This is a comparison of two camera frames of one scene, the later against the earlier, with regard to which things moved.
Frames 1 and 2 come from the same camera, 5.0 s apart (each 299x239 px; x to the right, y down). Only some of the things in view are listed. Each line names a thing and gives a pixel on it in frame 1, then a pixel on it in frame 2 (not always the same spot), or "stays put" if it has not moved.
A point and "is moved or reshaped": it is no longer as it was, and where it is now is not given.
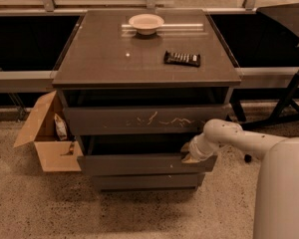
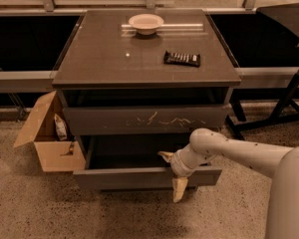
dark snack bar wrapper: (186, 59) stays put
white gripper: (196, 150) to (177, 164)
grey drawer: (138, 155) is moved or reshaped
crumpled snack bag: (61, 127) stays put
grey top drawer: (91, 119) stays put
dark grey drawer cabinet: (137, 87) stays put
